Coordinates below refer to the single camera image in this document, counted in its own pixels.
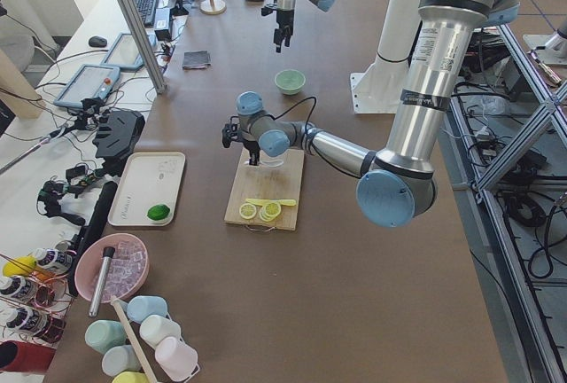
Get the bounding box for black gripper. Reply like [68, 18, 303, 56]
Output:
[273, 10, 294, 53]
[221, 116, 260, 166]

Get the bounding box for light green bowl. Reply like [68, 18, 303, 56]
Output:
[274, 69, 307, 96]

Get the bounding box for pink bowl of ice cubes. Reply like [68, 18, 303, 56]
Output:
[74, 233, 150, 303]

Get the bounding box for bamboo cutting board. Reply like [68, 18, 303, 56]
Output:
[224, 147, 305, 231]

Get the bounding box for yellow plastic knife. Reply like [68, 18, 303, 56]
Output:
[245, 198, 297, 207]

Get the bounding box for single lemon slice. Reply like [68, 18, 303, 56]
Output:
[238, 202, 257, 220]

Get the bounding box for stacked lemon slices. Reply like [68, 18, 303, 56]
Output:
[259, 203, 282, 222]

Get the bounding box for wooden stand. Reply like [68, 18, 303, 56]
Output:
[199, 0, 227, 15]

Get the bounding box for grey folded cloth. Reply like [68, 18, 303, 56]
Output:
[182, 51, 211, 70]

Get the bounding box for cream cartoon tray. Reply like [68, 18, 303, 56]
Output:
[107, 152, 186, 227]

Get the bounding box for green lime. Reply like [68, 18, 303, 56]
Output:
[146, 203, 171, 222]

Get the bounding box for black VR headset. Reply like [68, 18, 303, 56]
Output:
[92, 110, 145, 160]

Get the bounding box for black keyboard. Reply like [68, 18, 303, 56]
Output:
[134, 0, 159, 27]

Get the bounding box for teach pendant tablet far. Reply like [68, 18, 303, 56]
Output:
[102, 33, 144, 72]

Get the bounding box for teach pendant tablet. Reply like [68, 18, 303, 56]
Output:
[102, 33, 144, 72]
[53, 64, 120, 109]

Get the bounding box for metal muddler rod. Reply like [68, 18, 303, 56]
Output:
[88, 246, 115, 318]

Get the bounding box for teach pendant tablet near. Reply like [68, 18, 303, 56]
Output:
[53, 64, 120, 109]

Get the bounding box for black computer mouse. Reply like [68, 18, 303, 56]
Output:
[88, 35, 107, 48]

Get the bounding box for blue cup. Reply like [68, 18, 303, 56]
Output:
[127, 295, 168, 324]

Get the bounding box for white cup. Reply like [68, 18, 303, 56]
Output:
[139, 315, 182, 348]

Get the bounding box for pink cup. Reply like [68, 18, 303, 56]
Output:
[154, 336, 198, 382]

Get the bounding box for green cup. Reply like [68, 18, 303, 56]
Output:
[84, 320, 127, 355]

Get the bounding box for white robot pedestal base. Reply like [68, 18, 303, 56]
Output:
[351, 0, 421, 114]

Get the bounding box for aluminium frame post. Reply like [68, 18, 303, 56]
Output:
[117, 0, 167, 95]

